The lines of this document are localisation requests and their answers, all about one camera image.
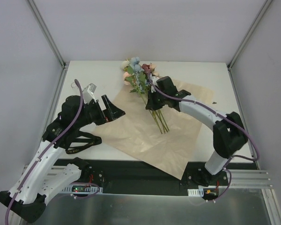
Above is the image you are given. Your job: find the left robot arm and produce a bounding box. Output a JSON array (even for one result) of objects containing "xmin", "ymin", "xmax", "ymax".
[{"xmin": 0, "ymin": 95, "xmax": 125, "ymax": 223}]

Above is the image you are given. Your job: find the aluminium frame post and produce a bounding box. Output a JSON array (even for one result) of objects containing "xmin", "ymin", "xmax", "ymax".
[
  {"xmin": 25, "ymin": 0, "xmax": 67, "ymax": 68},
  {"xmin": 227, "ymin": 0, "xmax": 274, "ymax": 70}
]

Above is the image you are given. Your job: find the artificial flower bunch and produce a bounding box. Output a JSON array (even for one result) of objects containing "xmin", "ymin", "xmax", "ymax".
[{"xmin": 120, "ymin": 57, "xmax": 170, "ymax": 134}]

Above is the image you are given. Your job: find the orange wrapping paper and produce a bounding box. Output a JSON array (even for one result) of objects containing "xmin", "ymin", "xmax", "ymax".
[{"xmin": 89, "ymin": 82, "xmax": 213, "ymax": 179}]

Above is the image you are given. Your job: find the right aluminium frame post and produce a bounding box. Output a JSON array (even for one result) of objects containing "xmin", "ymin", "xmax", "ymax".
[{"xmin": 227, "ymin": 0, "xmax": 274, "ymax": 70}]

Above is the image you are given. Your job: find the left aluminium frame post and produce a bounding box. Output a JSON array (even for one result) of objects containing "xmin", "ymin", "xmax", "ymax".
[{"xmin": 25, "ymin": 0, "xmax": 67, "ymax": 68}]

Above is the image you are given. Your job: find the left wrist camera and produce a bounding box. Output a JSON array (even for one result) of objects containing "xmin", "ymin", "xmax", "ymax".
[{"xmin": 82, "ymin": 83, "xmax": 96, "ymax": 104}]

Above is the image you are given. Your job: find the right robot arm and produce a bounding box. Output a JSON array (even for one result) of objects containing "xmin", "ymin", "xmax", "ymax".
[{"xmin": 146, "ymin": 75, "xmax": 248, "ymax": 187}]

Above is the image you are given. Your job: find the front aluminium rail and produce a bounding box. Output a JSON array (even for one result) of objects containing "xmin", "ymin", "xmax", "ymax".
[{"xmin": 20, "ymin": 164, "xmax": 272, "ymax": 195}]

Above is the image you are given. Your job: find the clear glass vase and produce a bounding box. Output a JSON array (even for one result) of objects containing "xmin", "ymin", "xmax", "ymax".
[{"xmin": 71, "ymin": 82, "xmax": 79, "ymax": 90}]

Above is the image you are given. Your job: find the black ribbon gold lettering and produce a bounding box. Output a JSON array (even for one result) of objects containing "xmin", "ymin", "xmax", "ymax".
[{"xmin": 65, "ymin": 131, "xmax": 102, "ymax": 155}]

